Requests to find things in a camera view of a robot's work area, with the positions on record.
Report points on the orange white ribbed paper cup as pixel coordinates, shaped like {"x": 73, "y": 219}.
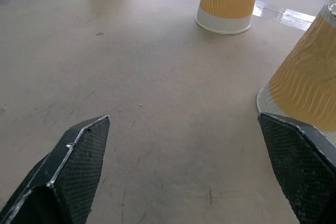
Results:
{"x": 227, "y": 1}
{"x": 307, "y": 82}

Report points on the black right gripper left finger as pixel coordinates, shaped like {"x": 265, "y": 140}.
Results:
{"x": 71, "y": 171}

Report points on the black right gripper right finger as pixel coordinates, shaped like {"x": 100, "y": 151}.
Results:
{"x": 302, "y": 166}

